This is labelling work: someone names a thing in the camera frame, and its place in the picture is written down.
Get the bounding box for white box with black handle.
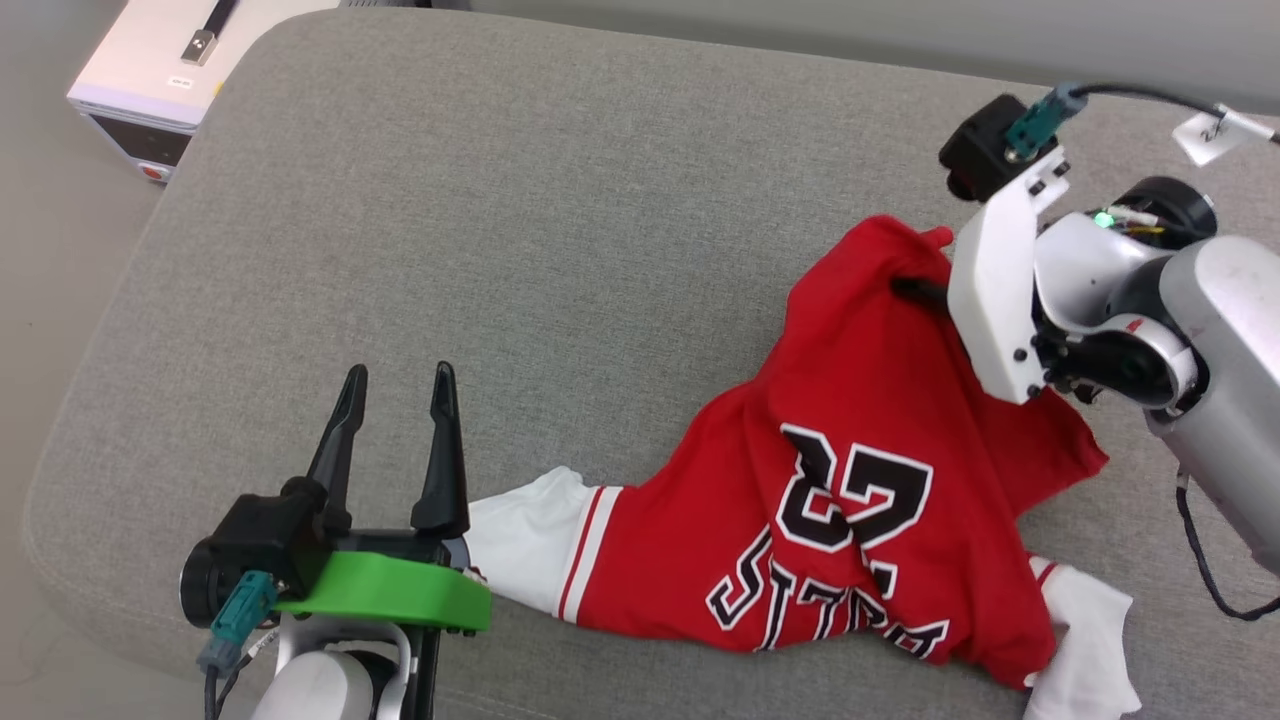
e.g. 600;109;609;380
66;0;341;183

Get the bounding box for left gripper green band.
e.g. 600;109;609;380
272;361;493;720

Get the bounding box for right camera cable teal plug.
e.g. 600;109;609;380
1005;83;1280;161

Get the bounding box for camera cable teal plug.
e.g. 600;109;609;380
197;572;279;720
1005;83;1280;161

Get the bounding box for left camera cable teal plug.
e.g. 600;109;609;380
197;572;279;720

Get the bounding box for white cable label tag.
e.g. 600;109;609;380
1172;105;1280;167

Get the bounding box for red basketball jersey white sleeves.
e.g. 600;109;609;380
462;214;1143;720

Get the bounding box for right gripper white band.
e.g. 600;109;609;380
890;165;1076;406

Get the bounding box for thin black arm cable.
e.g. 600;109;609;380
1175;470;1280;623

